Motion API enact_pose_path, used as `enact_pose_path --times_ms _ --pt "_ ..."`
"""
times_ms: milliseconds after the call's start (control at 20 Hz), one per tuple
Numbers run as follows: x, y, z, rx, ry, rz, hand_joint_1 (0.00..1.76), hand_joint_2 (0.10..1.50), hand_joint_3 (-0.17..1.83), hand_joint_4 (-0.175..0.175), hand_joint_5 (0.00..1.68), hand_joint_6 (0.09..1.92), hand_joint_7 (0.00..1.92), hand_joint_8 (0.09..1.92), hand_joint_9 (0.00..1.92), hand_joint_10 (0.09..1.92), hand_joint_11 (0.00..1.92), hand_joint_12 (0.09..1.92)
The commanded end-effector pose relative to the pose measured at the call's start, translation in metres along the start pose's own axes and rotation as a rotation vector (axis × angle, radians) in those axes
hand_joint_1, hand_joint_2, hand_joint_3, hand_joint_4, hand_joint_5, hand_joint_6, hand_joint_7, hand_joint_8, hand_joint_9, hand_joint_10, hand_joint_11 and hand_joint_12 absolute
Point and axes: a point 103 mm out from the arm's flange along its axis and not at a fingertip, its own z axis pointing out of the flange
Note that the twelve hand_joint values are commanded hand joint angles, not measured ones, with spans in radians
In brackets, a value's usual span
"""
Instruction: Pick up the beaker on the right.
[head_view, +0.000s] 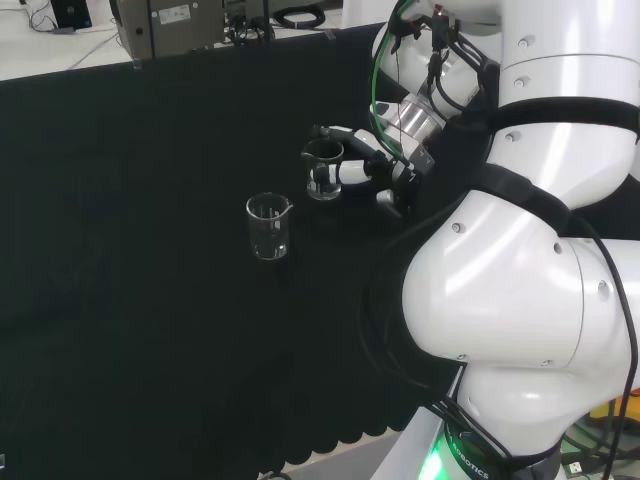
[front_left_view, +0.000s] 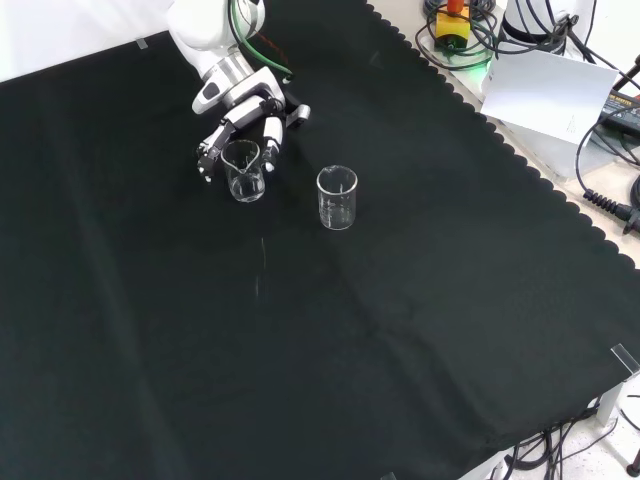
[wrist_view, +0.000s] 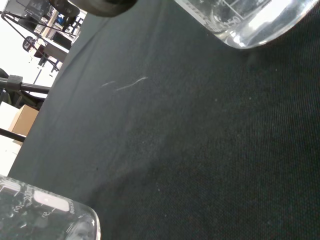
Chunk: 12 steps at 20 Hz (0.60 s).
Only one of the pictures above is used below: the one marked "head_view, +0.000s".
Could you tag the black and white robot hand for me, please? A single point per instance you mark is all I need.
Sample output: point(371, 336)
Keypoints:
point(405, 162)

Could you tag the black box device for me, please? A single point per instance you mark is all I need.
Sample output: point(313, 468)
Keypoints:
point(72, 12)

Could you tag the clear glass beaker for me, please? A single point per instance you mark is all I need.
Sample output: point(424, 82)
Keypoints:
point(268, 240)
point(325, 192)

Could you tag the yellow stop button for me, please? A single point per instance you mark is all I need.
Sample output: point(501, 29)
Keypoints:
point(607, 415)

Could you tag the black bench cloth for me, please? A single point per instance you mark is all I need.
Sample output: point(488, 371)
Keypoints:
point(150, 250)

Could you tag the grey metal cabinet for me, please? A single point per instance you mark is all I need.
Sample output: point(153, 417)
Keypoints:
point(170, 25)

